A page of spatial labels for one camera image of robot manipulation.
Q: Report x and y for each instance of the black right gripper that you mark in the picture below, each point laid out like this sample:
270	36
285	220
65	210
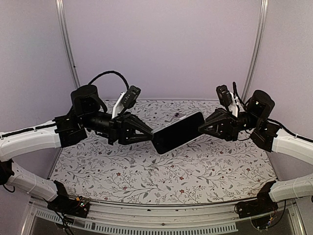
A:
228	125

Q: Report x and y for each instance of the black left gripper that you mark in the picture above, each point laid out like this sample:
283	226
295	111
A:
119	129

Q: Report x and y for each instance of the blue phone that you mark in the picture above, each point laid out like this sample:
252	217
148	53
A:
177	133

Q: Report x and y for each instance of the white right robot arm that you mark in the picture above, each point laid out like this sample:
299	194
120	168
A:
296	146

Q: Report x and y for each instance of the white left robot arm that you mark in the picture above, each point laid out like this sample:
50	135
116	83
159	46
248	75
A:
16	143

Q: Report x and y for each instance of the floral patterned table mat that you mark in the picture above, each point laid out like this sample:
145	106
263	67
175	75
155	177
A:
206	170

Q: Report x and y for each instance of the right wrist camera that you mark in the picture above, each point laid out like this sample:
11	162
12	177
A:
228	100

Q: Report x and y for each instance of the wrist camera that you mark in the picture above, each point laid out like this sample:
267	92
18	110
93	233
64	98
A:
126	101
228	100

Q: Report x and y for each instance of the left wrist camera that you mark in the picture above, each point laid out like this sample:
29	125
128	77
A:
126	101

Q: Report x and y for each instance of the purple phone with ring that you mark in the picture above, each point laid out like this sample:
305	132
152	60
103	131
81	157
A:
178	116

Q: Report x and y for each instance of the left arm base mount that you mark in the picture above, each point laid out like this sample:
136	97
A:
78	206

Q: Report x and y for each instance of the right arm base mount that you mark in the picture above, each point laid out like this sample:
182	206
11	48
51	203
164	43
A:
262	204

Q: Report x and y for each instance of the front aluminium rail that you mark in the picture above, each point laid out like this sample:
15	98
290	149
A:
105	217

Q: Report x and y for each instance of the aluminium frame post back left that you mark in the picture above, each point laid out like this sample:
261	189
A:
66	41

